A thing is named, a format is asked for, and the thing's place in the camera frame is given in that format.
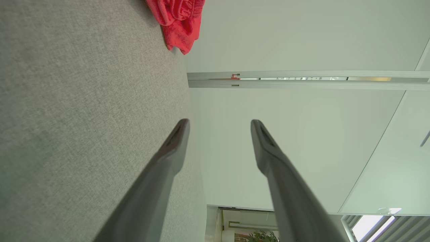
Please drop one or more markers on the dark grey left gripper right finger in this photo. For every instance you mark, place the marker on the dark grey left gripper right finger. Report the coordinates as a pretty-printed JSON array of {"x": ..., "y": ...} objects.
[{"x": 289, "y": 195}]

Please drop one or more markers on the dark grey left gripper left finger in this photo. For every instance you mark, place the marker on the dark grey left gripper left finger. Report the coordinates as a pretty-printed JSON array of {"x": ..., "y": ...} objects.
[{"x": 158, "y": 188}]

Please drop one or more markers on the green potted plant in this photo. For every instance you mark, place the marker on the green potted plant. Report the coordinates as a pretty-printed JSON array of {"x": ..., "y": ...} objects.
[{"x": 263, "y": 237}]

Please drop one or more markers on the white window blinds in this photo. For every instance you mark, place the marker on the white window blinds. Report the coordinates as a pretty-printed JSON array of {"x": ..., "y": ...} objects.
[{"x": 410, "y": 232}]

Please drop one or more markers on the red shorts with white trim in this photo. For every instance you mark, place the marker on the red shorts with white trim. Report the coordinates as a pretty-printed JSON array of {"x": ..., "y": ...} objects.
[{"x": 181, "y": 30}]

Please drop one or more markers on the grey metal partition post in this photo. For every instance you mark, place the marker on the grey metal partition post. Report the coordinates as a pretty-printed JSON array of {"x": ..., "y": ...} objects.
[{"x": 302, "y": 84}]

